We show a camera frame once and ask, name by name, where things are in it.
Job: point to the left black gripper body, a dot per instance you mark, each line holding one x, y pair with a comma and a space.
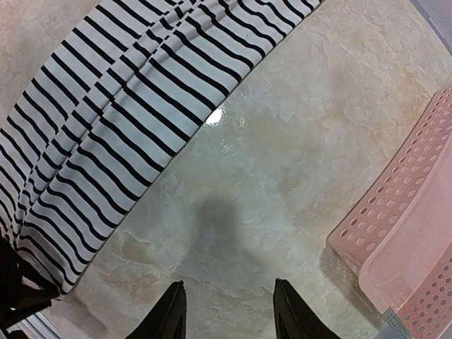
24, 291

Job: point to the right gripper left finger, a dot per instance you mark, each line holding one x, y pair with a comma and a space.
167, 319

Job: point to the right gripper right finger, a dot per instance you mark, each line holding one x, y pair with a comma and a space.
293, 316

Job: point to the black white striped garment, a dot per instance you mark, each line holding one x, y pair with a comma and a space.
122, 94

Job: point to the pink plastic basket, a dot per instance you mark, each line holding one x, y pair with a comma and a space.
397, 238

